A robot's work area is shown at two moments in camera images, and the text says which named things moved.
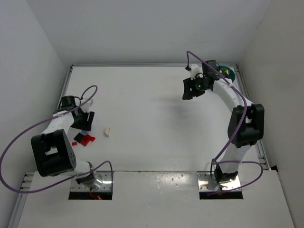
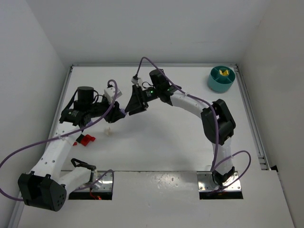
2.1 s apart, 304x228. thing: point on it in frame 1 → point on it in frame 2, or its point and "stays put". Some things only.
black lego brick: [79, 137] stays put
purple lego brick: [85, 132] → [123, 110]
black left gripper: [83, 121] → [113, 113]
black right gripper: [190, 86] → [139, 98]
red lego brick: [86, 139] stays put
